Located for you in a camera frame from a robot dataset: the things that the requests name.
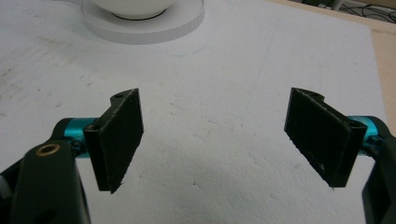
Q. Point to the white bowl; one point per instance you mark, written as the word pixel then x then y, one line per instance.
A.
pixel 137 7

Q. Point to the white round coaster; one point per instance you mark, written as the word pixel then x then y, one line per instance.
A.
pixel 146 28

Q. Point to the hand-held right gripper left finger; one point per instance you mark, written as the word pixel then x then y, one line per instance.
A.
pixel 116 140

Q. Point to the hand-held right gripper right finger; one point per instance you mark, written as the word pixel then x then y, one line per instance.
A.
pixel 323 137

